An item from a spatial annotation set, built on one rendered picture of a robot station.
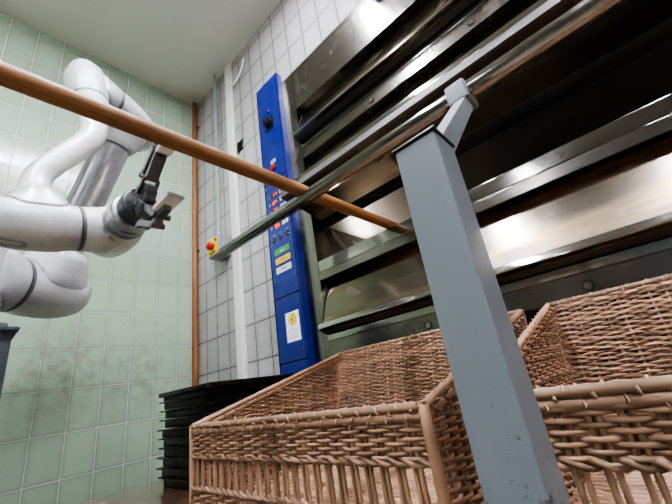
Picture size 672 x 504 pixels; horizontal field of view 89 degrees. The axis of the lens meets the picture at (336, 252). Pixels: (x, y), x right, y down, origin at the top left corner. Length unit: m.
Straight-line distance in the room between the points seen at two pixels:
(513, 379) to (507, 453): 0.04
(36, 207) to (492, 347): 0.86
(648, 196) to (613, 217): 0.06
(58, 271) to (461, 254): 1.16
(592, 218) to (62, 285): 1.37
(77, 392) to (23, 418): 0.16
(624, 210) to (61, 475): 1.84
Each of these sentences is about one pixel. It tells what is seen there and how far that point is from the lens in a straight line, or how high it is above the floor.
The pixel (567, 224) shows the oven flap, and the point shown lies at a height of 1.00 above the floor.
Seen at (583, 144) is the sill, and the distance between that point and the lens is 0.93.
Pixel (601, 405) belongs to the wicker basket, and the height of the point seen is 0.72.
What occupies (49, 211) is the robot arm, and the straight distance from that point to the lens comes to 0.93.
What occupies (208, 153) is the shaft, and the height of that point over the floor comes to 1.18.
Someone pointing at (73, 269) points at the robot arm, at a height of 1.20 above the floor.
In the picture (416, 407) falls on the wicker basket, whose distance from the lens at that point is 0.41.
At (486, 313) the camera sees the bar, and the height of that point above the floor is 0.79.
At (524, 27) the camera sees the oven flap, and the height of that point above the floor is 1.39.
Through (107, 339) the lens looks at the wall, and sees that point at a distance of 1.79.
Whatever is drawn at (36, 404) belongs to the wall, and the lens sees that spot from 1.72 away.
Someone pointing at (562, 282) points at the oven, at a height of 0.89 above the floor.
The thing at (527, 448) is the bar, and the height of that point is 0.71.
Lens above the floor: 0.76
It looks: 21 degrees up
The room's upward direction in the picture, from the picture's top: 9 degrees counter-clockwise
